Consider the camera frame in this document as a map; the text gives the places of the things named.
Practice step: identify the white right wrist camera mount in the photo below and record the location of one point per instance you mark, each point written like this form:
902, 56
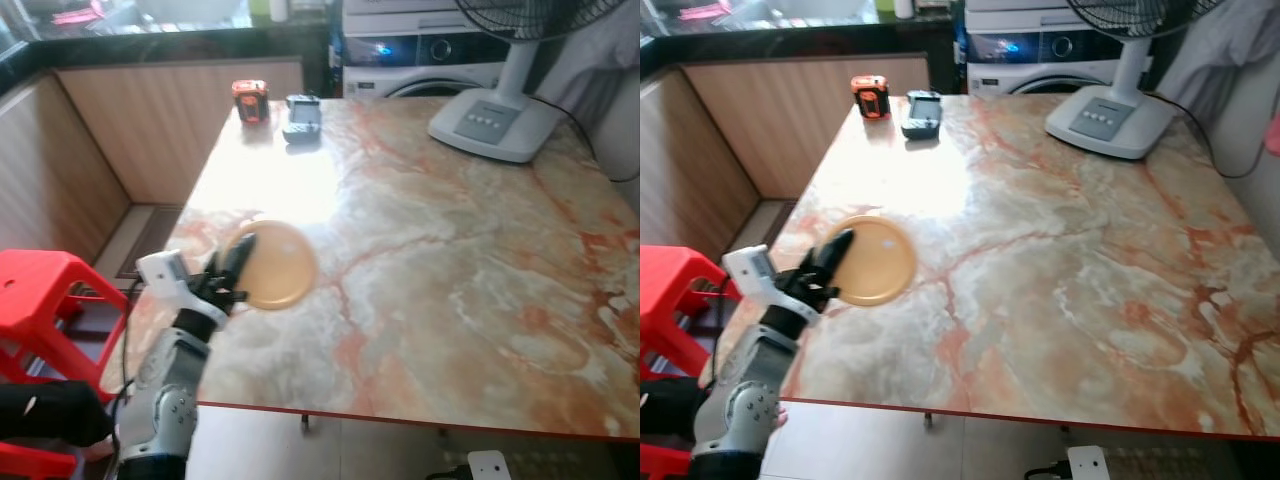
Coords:
1088, 463
490, 466

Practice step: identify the wooden panel counter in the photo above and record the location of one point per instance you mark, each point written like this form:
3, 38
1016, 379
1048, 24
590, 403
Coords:
150, 130
770, 120

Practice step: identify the orange and black battery pack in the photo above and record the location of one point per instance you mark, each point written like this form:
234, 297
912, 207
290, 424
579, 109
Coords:
251, 102
871, 97

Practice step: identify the pink item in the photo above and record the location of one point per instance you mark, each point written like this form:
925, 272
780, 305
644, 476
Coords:
78, 15
702, 12

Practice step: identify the red plastic stool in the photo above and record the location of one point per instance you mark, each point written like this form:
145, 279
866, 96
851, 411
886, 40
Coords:
30, 462
660, 465
45, 285
675, 285

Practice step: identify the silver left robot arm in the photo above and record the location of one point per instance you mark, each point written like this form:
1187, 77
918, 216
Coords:
745, 395
165, 395

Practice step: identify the round orange plate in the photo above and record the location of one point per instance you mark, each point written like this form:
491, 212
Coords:
282, 265
880, 260

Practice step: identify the grey battery charger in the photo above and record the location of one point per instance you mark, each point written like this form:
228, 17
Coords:
302, 120
921, 115

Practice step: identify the small white bottle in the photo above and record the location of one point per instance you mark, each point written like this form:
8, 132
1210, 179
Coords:
279, 10
904, 9

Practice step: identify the person's black clothed limb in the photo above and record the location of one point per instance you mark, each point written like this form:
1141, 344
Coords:
50, 412
668, 408

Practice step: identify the grey hanging cloth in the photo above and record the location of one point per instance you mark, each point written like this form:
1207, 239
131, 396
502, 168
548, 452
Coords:
590, 55
1225, 40

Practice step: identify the white standing fan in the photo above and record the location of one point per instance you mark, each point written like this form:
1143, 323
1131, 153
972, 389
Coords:
495, 125
1110, 122

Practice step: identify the white washing machine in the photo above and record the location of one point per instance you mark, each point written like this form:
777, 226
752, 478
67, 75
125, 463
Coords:
1040, 55
420, 60

